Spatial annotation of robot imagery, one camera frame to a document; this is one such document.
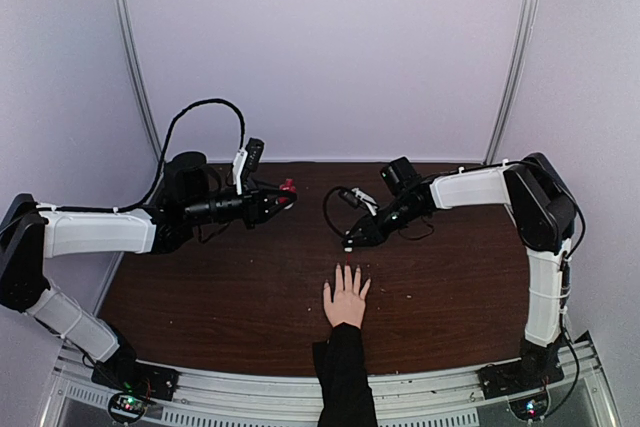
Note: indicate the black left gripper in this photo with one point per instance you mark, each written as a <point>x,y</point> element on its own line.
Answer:
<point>255,204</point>

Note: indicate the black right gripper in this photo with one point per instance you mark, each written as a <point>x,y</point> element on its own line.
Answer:
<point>376,234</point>

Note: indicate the red nail polish bottle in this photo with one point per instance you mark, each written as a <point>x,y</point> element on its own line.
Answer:
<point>287,186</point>

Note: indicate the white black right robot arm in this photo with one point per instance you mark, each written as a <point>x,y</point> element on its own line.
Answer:
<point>541,208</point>

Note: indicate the black sleeved forearm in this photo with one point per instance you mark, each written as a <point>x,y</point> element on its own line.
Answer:
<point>339,365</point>

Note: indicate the mannequin hand with long nails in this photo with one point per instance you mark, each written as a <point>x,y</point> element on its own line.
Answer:
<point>344,301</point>

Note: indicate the right round circuit board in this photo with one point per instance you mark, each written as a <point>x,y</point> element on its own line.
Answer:
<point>530,408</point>

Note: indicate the round circuit board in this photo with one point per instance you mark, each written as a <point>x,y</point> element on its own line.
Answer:
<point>125,408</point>
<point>530,408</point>

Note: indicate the left round circuit board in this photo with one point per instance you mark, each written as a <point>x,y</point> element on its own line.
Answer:
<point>125,408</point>

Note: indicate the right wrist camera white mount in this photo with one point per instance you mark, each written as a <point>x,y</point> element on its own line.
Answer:
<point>356,198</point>

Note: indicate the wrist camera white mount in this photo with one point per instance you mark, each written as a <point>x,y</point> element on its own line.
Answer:
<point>356,198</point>
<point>246,162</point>

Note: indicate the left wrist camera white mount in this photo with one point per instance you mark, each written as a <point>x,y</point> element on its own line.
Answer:
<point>246,162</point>

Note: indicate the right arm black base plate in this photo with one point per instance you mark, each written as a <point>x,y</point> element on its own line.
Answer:
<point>507,379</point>

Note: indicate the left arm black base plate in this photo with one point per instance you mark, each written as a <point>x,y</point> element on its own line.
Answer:
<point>140,379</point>

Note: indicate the aluminium front frame rail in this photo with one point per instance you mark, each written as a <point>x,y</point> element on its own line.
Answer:
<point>441,398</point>

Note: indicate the left aluminium corner post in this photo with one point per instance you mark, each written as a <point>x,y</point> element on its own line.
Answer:
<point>136,77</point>

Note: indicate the aluminium corner post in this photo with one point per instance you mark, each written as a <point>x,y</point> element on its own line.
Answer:
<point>525,26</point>
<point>136,77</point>

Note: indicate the right aluminium corner post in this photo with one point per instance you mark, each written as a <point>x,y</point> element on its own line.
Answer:
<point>525,26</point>

